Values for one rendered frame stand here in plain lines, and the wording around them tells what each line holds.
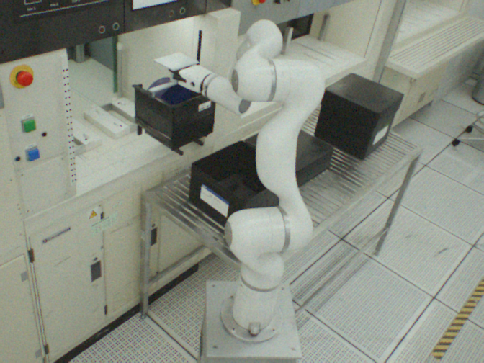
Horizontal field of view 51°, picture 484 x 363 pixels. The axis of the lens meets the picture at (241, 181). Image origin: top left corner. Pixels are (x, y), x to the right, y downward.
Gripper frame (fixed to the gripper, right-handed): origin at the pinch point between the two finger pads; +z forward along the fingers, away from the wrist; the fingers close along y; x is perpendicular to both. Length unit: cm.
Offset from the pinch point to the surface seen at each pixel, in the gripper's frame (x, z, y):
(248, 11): 12.9, 1.1, 36.9
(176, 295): -124, -2, 7
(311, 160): -38, -37, 44
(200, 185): -37.4, -20.6, -4.5
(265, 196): -35, -42, 6
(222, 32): 9.8, -3.1, 18.3
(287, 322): -49, -76, -21
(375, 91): -23, -34, 96
